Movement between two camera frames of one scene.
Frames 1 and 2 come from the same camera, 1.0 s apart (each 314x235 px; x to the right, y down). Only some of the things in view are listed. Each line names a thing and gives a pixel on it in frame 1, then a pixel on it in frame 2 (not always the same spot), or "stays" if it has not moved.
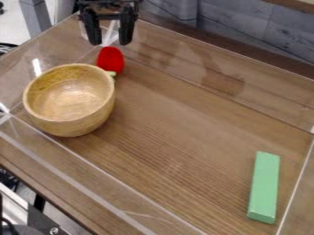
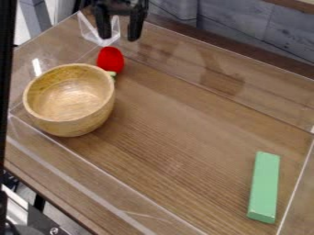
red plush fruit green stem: [111, 59] stays
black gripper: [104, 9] to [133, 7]
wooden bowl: [67, 98] stays
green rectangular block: [262, 199] stays
